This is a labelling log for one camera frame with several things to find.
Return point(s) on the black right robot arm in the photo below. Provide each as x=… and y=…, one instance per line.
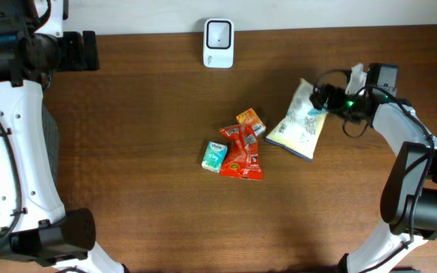
x=409, y=200

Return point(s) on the orange small carton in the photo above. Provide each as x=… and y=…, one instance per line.
x=250, y=117

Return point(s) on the white barcode scanner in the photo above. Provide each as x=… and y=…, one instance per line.
x=218, y=43

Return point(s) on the red snack bag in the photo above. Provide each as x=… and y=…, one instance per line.
x=242, y=160

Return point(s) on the green Kleenex tissue pack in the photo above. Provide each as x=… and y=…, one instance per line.
x=214, y=156

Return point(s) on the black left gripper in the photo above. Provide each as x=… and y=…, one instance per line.
x=77, y=60

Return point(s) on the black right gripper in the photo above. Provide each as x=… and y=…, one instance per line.
x=334, y=94

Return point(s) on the cream white snack bag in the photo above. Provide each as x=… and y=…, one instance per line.
x=298, y=132

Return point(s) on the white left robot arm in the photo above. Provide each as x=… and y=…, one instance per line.
x=34, y=225

